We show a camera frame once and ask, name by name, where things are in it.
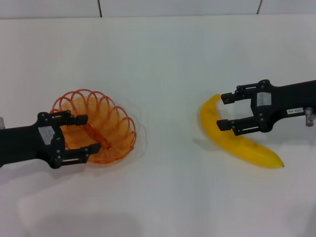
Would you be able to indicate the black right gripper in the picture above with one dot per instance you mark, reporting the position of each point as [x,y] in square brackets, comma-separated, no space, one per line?
[286,101]

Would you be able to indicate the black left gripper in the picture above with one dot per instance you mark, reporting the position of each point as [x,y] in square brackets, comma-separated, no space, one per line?
[24,143]

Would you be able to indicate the yellow banana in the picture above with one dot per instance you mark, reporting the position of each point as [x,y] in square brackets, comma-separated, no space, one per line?
[247,148]

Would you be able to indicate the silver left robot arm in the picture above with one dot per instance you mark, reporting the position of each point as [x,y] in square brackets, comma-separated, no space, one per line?
[1,122]

